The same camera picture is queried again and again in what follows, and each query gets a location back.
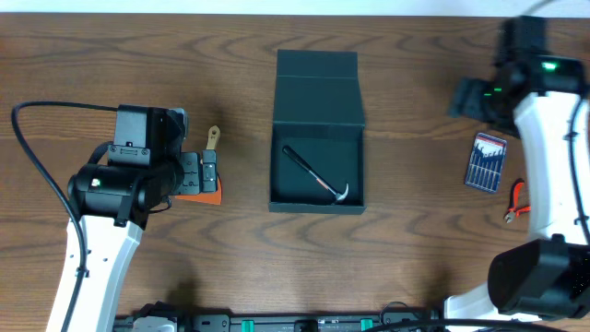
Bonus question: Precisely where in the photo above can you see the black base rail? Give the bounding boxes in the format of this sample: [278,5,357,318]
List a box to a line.
[112,302,534,332]

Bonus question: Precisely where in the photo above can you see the orange scraper wooden handle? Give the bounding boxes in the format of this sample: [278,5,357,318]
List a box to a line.
[174,125,222,206]

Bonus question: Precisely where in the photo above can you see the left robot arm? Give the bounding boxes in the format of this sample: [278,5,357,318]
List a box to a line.
[47,105,221,331]

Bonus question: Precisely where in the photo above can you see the right black cable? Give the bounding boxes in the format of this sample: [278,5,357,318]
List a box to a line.
[566,99,590,245]

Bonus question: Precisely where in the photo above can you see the dark green open box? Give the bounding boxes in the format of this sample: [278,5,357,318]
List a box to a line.
[268,50,366,215]

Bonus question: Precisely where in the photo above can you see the black cable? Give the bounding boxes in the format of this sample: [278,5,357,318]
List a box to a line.
[566,99,590,245]
[10,101,120,332]

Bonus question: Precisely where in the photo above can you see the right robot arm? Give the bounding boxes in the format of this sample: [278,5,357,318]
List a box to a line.
[442,16,589,331]

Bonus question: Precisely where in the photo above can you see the small claw hammer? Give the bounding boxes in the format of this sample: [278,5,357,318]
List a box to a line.
[282,146,349,205]

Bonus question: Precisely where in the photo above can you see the red handled pliers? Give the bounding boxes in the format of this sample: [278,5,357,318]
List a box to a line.
[504,179,531,223]

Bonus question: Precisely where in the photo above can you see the precision screwdriver set case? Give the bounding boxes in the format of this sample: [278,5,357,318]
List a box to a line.
[464,133,507,193]

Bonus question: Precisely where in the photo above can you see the left black cable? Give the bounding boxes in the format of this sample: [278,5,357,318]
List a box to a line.
[10,101,120,332]

